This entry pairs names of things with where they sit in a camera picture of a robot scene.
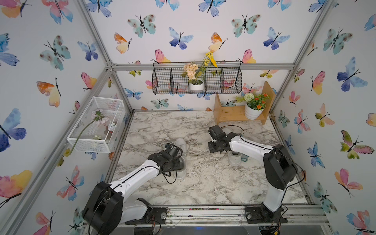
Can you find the white sneaker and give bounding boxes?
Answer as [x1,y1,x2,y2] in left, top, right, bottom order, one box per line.
[227,151,242,166]
[174,138,187,180]

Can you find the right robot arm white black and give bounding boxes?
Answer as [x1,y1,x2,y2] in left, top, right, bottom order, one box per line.
[208,125,298,212]

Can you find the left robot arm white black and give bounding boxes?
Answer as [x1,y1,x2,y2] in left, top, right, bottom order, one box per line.
[82,138,187,235]

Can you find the wooden shelf stand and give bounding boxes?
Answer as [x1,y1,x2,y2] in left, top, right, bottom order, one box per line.
[213,81,276,125]

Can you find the white pot orange flowers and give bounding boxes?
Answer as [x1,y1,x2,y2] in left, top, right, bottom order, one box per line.
[236,93,270,120]

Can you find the white pot peach flowers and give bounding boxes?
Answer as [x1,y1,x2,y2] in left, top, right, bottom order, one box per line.
[181,52,217,91]

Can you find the pink artificial flower stem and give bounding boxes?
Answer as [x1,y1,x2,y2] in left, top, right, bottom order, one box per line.
[57,109,110,167]

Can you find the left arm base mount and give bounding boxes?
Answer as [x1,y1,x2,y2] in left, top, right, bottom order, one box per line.
[120,198,167,225]

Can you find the black wire wall basket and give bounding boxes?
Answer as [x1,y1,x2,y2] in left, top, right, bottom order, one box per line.
[152,61,242,95]

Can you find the white wire mesh basket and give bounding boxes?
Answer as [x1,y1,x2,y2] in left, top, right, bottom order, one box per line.
[67,97,125,153]

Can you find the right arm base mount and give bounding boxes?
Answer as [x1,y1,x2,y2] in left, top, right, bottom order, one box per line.
[245,203,288,224]

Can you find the aluminium front rail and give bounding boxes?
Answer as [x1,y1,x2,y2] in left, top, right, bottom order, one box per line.
[82,205,330,235]

